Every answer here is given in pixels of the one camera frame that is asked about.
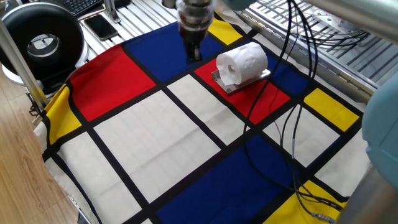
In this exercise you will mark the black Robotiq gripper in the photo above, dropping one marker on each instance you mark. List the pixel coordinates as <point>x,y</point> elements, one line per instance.
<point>193,34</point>

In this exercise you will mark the white toilet paper roll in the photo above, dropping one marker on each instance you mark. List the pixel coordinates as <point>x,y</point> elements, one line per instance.
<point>242,63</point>

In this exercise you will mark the silver UR5 robot arm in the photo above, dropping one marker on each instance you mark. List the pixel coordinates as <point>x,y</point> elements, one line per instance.
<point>379,124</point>

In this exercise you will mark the black smartphone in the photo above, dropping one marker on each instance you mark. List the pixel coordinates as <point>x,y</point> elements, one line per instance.
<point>101,27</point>

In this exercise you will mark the Mondrian pattern colour-block tablecloth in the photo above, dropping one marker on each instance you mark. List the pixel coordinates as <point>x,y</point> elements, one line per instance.
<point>186,155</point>

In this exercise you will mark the aluminium side rack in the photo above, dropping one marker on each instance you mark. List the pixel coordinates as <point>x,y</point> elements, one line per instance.
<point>311,59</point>

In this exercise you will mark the black keyboard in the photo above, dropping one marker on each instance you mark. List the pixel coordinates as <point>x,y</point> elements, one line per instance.
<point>81,6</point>

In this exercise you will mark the silver perforated metal plate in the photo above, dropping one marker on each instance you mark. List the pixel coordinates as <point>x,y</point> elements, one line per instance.
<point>339,18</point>

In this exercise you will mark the black round speaker device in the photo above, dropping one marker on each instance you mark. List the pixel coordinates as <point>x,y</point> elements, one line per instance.
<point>18,31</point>

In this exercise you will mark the aluminium bracket stand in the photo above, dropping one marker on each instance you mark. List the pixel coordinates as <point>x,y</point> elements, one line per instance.
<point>111,12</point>

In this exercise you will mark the aluminium frame post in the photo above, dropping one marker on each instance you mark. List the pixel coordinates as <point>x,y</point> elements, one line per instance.
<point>18,62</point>

